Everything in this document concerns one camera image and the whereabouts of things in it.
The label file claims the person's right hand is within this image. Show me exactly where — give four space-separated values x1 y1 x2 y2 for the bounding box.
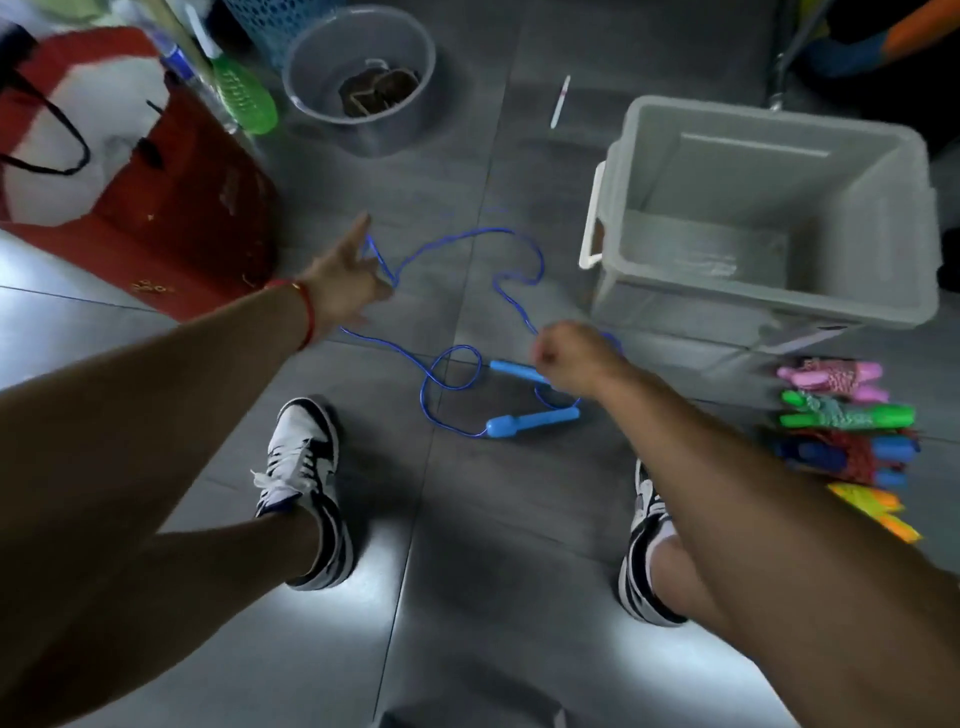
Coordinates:
530 320 635 403

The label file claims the person's left hand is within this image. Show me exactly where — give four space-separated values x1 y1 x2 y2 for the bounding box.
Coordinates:
298 213 395 343

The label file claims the grey plastic storage bin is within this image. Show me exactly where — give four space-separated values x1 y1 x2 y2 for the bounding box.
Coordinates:
577 95 943 354

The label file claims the blue foam handle skipping rope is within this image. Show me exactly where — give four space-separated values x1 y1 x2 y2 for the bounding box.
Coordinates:
772 428 920 493

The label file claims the wound pink-handled rope bundle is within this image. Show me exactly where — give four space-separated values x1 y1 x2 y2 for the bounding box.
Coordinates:
776 357 890 404

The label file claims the green braided jump rope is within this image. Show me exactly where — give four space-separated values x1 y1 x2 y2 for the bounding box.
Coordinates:
778 389 916 433

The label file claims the orange handle jump rope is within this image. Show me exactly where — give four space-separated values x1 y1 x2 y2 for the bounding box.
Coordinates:
827 482 922 545

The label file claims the person's right forearm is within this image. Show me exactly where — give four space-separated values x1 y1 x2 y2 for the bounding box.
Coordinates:
596 367 960 728

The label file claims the person's left forearm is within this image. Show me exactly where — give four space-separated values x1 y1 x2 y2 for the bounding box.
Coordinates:
0 288 313 699

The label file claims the person's left shoe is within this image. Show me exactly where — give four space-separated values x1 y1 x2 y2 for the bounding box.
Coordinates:
251 395 356 592

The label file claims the person's shoe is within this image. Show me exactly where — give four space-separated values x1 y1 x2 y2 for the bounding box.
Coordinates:
617 458 690 628
251 395 356 592

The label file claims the person's right shoe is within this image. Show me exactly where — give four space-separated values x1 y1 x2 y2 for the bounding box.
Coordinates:
617 458 690 628

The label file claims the person's right leg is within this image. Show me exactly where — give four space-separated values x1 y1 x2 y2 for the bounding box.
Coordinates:
648 533 736 639

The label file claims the person's leg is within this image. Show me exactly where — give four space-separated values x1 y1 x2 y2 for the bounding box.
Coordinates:
0 506 324 728
648 533 736 639

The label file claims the person's left leg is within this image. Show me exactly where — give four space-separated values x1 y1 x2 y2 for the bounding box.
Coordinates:
0 506 324 728

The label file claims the red paper bag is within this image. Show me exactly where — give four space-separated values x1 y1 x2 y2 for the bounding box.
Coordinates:
0 26 279 324

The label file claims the grey plastic basin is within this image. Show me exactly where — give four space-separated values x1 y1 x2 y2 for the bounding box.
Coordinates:
281 3 438 159

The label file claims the green spray bottle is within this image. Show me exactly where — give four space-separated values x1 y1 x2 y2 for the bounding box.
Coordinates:
183 3 280 138

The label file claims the small clear water bottle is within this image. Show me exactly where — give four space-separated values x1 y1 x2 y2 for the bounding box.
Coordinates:
112 0 241 136

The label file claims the blue mesh wastebasket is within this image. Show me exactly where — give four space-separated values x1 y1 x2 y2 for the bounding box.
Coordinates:
221 0 346 69

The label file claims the white oval side table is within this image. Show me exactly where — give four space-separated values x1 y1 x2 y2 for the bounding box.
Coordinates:
134 0 219 84

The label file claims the grey plastic stool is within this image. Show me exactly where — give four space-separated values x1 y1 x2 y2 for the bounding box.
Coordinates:
374 697 571 728

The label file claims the black weight machine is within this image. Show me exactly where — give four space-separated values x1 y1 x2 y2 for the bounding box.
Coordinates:
794 0 960 294

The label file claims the clear plastic bag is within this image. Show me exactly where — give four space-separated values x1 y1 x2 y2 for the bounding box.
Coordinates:
22 0 114 28

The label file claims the multicoloured hula hoop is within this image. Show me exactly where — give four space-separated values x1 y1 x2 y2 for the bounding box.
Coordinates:
806 0 960 80

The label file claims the red string bracelet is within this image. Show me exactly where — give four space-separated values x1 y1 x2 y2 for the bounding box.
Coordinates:
266 278 318 352

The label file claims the brown tangled strap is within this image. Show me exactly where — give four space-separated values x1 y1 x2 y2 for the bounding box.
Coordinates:
337 59 423 120

